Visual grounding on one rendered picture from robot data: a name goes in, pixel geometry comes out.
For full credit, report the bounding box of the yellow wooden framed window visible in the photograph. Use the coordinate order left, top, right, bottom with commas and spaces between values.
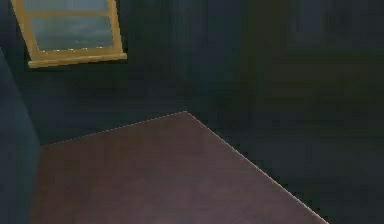
9, 0, 128, 69

